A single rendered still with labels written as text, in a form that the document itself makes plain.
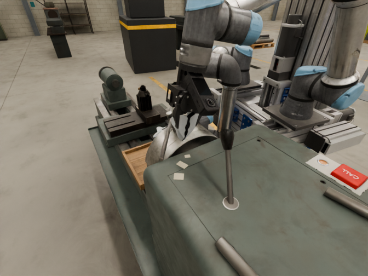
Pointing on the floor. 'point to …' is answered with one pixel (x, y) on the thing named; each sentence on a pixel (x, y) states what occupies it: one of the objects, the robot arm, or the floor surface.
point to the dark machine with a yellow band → (148, 36)
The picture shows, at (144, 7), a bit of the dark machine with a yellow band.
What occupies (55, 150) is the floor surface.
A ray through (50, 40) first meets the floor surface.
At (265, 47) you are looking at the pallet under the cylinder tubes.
